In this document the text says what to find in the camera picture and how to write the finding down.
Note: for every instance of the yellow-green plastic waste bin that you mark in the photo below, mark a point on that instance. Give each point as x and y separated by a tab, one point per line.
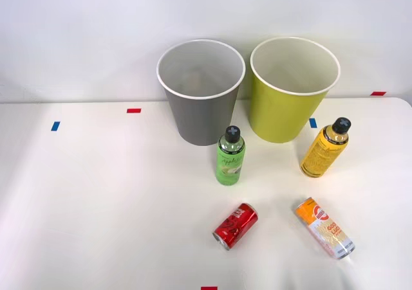
280	116

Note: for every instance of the grey plastic waste bin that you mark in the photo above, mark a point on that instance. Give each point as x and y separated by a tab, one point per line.
199	119

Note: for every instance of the red drink can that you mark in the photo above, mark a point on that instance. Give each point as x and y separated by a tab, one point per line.
235	225

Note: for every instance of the green plastic bottle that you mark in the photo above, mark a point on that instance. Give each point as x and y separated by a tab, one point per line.
230	164

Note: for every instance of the orange and white drink can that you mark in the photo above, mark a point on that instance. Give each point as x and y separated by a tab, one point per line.
325	229

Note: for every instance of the yellow plastic bottle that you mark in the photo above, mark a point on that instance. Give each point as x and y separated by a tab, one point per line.
322	155

